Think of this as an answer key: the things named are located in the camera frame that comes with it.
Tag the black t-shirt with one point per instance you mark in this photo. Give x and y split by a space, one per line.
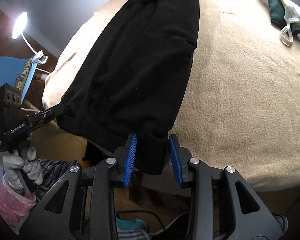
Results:
140 67

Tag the dark green cloth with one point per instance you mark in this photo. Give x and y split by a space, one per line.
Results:
276 7

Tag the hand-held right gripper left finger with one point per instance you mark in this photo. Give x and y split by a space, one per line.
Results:
130 160

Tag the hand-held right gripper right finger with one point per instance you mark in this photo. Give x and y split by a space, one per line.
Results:
175 160

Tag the person's striped garment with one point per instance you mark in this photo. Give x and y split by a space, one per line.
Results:
55 175

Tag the white clip lamp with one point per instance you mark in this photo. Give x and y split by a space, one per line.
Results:
17 26

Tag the white garment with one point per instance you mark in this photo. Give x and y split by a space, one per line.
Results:
293 12

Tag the leopard print cloth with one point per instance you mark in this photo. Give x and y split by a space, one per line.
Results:
25 73

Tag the person's left hand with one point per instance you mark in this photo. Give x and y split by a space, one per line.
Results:
30 170

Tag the blue chair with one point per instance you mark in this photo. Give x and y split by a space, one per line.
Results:
2 67

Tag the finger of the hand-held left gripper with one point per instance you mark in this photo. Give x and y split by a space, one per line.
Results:
36 126
52 112

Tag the beige blanket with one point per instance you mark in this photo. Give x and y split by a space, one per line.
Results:
240 105

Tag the teal slipper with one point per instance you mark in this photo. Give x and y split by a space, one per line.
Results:
130 223

